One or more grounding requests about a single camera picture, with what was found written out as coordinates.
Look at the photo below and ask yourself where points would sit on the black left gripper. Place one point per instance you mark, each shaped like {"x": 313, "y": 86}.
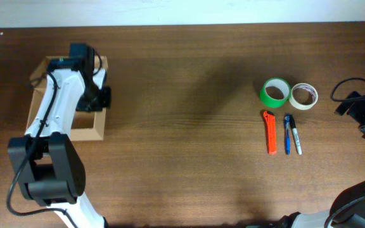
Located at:
{"x": 105, "y": 101}

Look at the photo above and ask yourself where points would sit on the brown cardboard box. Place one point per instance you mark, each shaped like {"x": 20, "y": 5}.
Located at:
{"x": 87, "y": 123}

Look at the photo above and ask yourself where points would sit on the black white marker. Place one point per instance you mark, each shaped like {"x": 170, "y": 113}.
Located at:
{"x": 295, "y": 134}

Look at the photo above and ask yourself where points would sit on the beige masking tape roll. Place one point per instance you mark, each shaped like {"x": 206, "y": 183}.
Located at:
{"x": 303, "y": 96}

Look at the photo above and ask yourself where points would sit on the blue ballpoint pen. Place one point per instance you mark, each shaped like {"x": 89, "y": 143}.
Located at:
{"x": 287, "y": 134}

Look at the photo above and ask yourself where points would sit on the orange utility knife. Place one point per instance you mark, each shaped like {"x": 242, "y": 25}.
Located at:
{"x": 270, "y": 121}

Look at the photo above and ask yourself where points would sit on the green tape roll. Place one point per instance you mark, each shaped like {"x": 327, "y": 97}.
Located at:
{"x": 275, "y": 92}

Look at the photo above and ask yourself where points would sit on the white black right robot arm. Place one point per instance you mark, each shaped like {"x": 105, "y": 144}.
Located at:
{"x": 348, "y": 209}

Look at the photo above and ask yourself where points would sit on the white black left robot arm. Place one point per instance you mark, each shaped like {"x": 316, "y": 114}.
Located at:
{"x": 49, "y": 175}

